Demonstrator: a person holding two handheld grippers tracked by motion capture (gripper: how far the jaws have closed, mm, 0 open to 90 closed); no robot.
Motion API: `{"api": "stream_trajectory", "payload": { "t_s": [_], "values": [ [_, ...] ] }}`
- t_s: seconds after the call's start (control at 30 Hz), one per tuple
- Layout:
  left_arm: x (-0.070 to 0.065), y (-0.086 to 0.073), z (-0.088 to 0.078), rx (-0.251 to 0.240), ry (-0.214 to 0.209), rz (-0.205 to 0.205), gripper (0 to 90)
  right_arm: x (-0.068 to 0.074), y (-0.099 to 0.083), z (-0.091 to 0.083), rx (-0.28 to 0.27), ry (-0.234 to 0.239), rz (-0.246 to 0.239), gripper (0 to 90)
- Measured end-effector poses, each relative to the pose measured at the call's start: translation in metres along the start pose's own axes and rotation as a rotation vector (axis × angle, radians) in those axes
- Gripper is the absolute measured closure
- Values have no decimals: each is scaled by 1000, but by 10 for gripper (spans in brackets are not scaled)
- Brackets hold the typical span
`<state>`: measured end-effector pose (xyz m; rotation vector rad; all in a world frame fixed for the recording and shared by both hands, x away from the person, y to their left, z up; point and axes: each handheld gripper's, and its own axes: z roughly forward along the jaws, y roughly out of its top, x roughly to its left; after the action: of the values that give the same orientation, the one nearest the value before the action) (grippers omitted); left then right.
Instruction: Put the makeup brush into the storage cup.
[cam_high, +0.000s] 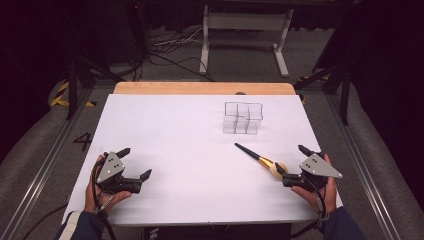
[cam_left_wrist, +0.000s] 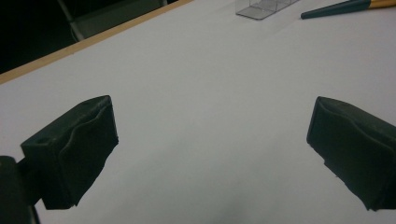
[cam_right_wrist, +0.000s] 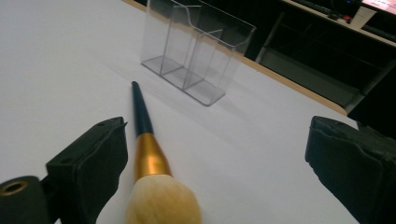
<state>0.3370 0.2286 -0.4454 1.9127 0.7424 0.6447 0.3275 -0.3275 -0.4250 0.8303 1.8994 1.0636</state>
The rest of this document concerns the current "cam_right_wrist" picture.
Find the black keyboard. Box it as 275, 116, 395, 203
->
290, 0, 344, 21

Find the clear acrylic organizer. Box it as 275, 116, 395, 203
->
140, 0, 258, 107

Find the white paper sheet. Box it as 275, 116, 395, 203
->
350, 6, 377, 31

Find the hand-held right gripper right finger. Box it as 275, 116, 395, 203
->
304, 115, 396, 224

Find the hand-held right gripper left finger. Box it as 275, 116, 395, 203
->
45, 116, 129, 224

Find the makeup brush with gold ferrule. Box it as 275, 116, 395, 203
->
125, 80, 203, 224

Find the metal shelf rack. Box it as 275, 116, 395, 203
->
254, 11, 396, 114

